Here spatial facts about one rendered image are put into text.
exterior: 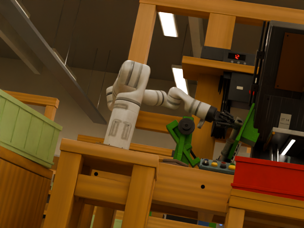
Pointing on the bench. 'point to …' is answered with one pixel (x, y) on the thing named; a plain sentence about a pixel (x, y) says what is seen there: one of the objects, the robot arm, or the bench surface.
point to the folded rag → (174, 162)
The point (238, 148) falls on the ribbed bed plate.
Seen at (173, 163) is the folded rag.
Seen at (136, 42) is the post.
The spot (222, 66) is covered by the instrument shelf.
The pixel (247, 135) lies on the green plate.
